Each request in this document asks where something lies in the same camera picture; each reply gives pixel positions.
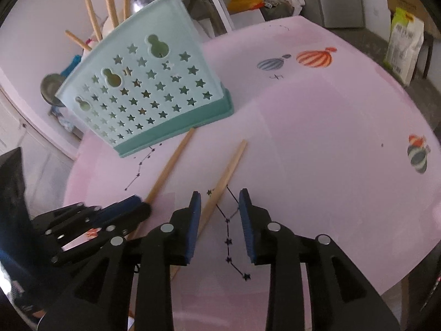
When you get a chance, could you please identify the teal plastic utensil basket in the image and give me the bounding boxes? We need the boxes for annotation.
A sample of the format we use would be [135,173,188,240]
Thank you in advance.
[56,0,234,158]

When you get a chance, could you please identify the wooden chopstick bottom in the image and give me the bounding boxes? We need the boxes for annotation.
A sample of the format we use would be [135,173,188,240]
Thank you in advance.
[64,30,92,51]

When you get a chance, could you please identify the white plastic rice paddle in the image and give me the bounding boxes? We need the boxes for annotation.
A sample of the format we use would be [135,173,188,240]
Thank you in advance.
[102,14,124,39]

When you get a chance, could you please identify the metal spoon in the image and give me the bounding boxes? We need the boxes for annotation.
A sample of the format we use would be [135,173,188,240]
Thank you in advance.
[129,0,154,14]

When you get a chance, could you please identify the metal ladle in basket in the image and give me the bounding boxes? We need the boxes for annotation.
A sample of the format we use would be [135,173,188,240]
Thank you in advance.
[40,73,66,107]

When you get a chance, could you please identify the blue plastic bag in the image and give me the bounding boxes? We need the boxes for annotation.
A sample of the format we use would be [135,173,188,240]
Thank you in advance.
[60,55,82,78]

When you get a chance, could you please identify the white side table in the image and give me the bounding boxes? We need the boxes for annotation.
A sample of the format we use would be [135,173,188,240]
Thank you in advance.
[182,0,235,37]

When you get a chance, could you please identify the green white rice bag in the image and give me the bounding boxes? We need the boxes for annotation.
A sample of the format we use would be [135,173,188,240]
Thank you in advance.
[384,7,424,86]

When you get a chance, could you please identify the cardboard box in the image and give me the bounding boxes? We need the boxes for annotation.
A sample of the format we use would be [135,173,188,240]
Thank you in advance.
[387,0,440,40]

